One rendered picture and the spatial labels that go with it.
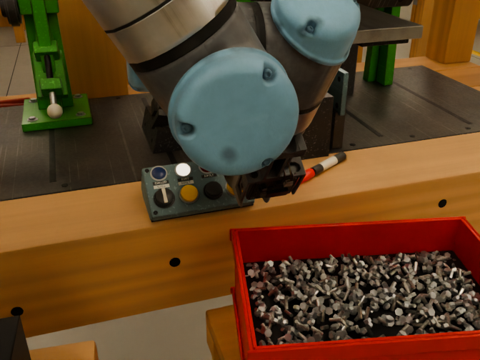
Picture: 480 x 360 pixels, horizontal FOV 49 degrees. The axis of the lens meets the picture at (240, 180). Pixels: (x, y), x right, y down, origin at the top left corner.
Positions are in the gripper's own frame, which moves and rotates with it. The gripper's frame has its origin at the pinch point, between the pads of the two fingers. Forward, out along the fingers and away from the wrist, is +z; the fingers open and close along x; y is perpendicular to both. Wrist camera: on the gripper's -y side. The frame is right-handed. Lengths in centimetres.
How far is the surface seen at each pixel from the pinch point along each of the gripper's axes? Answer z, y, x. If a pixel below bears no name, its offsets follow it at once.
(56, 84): 18.4, -33.8, -23.4
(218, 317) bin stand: 6.1, 16.8, -6.2
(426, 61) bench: 42, -49, 77
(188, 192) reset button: 1.2, 0.1, -7.2
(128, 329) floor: 122, -9, -15
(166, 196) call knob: 1.2, 0.2, -10.3
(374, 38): -11.4, -13.5, 21.7
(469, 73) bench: 34, -38, 81
